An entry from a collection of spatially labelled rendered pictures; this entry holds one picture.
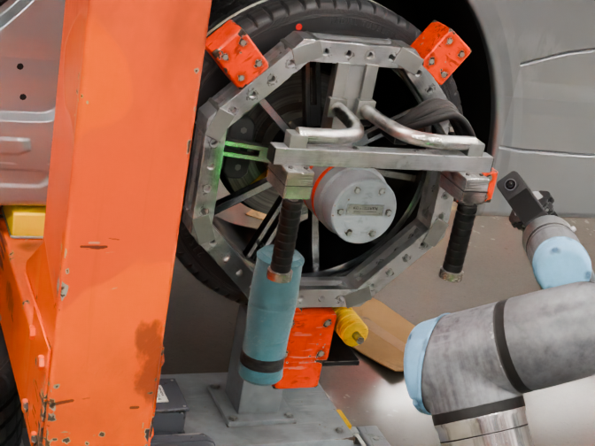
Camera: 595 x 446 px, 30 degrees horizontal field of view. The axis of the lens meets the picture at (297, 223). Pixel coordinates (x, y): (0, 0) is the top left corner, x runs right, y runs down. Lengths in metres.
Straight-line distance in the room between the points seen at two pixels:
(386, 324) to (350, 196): 1.60
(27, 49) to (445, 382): 1.00
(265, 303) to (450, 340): 0.72
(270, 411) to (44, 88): 0.92
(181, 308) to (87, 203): 1.92
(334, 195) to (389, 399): 1.26
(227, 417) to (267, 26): 0.89
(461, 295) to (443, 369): 2.54
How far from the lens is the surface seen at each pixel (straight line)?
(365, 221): 2.00
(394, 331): 3.51
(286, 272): 1.90
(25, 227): 2.10
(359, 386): 3.18
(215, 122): 1.99
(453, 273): 2.04
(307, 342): 2.25
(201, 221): 2.05
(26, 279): 1.95
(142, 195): 1.53
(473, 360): 1.35
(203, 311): 3.42
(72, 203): 1.52
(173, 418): 2.12
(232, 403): 2.51
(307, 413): 2.56
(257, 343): 2.08
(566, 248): 1.85
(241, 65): 1.97
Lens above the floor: 1.54
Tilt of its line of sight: 21 degrees down
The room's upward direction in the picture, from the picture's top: 11 degrees clockwise
